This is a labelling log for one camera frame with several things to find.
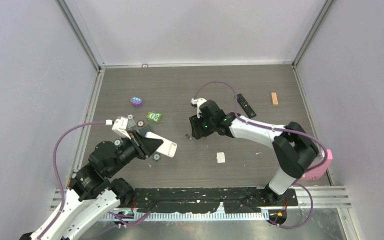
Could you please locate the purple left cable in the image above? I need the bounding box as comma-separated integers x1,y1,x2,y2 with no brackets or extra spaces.
36,121,108,240

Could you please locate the pink toy toaster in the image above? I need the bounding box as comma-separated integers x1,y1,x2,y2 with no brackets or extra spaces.
300,149,333,181

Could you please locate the purple monster toy block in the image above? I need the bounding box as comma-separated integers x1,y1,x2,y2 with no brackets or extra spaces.
130,96,144,108

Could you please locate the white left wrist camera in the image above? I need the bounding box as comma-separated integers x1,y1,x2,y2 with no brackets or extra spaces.
105,116,132,140

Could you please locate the grey building baseplate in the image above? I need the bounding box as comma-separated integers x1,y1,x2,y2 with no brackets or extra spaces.
136,124,154,137

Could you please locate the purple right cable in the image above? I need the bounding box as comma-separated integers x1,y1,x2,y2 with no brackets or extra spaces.
193,81,329,230

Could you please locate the orange wooden block far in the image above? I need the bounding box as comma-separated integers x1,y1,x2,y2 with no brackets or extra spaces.
271,92,279,106

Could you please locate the white battery cover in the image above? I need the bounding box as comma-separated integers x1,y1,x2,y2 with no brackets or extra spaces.
216,152,226,164

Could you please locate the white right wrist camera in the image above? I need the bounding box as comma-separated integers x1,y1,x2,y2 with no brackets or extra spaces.
190,98,207,119

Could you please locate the black remote control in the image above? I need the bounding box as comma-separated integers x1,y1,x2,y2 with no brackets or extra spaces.
236,93,257,119

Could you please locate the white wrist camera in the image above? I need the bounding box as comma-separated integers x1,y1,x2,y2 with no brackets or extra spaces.
105,116,132,140
190,98,207,119

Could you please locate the white remote control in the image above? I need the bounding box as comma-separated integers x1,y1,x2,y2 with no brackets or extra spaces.
145,131,178,158

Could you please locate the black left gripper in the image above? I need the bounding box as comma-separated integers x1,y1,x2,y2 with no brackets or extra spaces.
107,128,164,176

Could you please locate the blue poker chip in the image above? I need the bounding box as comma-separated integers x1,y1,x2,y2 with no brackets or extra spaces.
113,139,121,146
153,153,161,162

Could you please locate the purple cable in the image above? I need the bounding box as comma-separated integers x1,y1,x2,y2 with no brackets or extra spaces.
193,81,329,230
36,121,108,240

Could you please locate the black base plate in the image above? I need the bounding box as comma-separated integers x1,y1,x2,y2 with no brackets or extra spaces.
121,187,298,214

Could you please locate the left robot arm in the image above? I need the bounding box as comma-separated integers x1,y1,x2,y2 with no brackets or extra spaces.
20,131,177,240

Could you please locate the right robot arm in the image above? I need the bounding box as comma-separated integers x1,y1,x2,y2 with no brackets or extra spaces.
189,98,319,205

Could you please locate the green monster toy block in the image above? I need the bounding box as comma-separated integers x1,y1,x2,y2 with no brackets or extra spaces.
146,111,163,123

